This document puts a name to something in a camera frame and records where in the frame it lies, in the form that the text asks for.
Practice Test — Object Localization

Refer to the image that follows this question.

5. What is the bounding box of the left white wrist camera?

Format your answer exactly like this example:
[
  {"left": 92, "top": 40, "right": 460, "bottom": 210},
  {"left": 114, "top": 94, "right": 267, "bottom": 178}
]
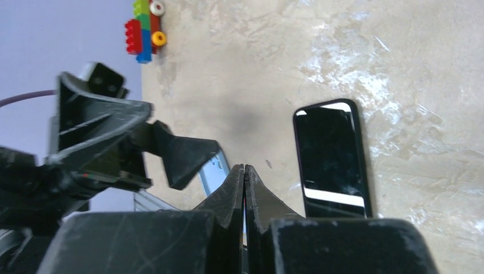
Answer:
[{"left": 79, "top": 62, "right": 130, "bottom": 99}]

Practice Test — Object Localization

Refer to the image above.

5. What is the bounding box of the colourful toy brick car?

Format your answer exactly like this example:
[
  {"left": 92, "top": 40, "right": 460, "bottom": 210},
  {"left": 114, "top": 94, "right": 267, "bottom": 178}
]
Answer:
[{"left": 124, "top": 0, "right": 167, "bottom": 64}]

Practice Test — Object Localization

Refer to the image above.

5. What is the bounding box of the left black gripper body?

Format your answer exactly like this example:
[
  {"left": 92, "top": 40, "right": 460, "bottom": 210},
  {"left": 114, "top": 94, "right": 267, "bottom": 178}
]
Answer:
[{"left": 1, "top": 147, "right": 152, "bottom": 227}]

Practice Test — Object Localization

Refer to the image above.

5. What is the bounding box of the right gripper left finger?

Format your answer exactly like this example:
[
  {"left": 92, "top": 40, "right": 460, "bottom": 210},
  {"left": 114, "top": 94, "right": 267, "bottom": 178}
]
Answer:
[{"left": 38, "top": 164, "right": 244, "bottom": 273}]

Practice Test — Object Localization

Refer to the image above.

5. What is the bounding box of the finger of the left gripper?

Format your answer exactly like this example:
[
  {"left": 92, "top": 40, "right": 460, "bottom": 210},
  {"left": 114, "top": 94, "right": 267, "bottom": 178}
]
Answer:
[
  {"left": 132, "top": 120, "right": 221, "bottom": 191},
  {"left": 46, "top": 72, "right": 152, "bottom": 167}
]

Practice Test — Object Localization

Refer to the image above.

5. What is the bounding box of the aluminium frame rail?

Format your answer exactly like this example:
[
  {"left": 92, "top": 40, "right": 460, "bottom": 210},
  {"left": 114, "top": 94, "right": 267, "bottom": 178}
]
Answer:
[{"left": 134, "top": 191, "right": 179, "bottom": 212}]

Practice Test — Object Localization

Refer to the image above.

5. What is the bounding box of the light blue phone case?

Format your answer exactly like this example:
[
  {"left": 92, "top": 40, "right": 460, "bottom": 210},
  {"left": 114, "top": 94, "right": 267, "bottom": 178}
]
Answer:
[{"left": 198, "top": 151, "right": 230, "bottom": 196}]

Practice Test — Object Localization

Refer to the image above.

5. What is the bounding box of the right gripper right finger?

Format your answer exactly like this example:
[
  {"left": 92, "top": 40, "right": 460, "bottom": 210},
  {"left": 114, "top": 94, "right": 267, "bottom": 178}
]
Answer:
[{"left": 244, "top": 165, "right": 438, "bottom": 273}]

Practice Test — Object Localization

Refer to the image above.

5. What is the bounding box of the black phone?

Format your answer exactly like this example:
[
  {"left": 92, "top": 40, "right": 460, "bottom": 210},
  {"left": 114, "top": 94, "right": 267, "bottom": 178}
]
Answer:
[{"left": 293, "top": 98, "right": 374, "bottom": 218}]

